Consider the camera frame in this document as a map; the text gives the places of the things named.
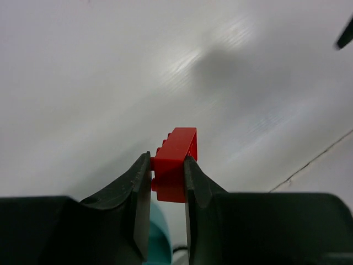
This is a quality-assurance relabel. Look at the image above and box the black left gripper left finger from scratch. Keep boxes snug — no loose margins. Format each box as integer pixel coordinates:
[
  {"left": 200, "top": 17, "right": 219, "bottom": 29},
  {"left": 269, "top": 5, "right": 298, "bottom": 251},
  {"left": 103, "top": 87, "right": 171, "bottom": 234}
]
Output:
[{"left": 1, "top": 153, "right": 151, "bottom": 264}]

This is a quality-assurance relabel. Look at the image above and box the teal divided round container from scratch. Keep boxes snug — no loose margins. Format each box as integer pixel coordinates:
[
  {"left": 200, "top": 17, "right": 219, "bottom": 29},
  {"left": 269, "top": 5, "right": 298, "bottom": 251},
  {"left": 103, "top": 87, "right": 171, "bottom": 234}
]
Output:
[{"left": 144, "top": 202, "right": 173, "bottom": 265}]

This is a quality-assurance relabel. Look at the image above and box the red long lego brick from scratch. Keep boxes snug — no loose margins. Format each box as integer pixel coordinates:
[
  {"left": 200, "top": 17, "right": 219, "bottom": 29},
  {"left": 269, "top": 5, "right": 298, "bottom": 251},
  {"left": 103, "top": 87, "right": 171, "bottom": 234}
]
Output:
[{"left": 151, "top": 128, "right": 198, "bottom": 203}]

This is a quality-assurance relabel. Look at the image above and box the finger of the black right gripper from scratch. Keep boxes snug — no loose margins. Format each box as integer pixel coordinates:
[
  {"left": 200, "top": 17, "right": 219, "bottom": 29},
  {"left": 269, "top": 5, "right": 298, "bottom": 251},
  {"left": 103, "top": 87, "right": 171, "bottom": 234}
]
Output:
[{"left": 335, "top": 18, "right": 353, "bottom": 50}]

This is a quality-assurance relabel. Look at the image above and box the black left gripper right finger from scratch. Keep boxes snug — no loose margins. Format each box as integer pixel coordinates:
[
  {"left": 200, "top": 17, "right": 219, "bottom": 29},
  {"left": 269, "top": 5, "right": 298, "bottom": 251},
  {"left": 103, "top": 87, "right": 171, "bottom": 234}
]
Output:
[{"left": 184, "top": 156, "right": 352, "bottom": 264}]

